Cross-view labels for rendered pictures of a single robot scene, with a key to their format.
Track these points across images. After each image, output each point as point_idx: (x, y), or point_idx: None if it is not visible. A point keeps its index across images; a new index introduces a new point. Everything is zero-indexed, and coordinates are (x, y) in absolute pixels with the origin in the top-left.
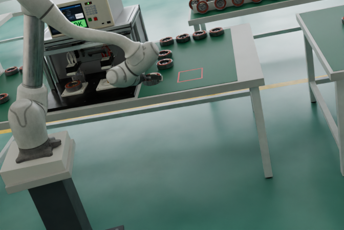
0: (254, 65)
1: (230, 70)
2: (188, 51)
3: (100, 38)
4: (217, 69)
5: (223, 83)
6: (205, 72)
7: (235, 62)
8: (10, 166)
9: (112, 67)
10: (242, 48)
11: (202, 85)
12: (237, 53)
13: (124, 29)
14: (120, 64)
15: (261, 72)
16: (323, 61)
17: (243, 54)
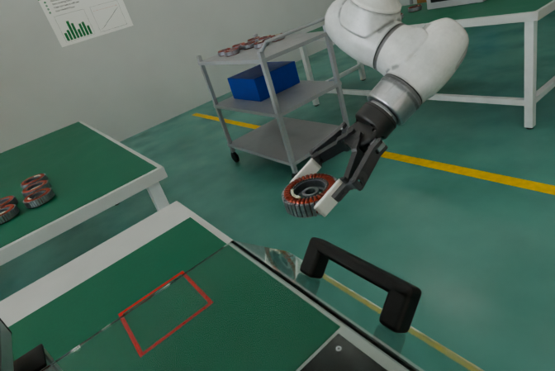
0: (122, 237)
1: (143, 253)
2: None
3: None
4: (134, 277)
5: (204, 225)
6: (153, 284)
7: (101, 270)
8: None
9: (438, 23)
10: (11, 311)
11: (217, 245)
12: (37, 304)
13: (7, 355)
14: (415, 27)
15: (155, 212)
16: (123, 187)
17: (54, 286)
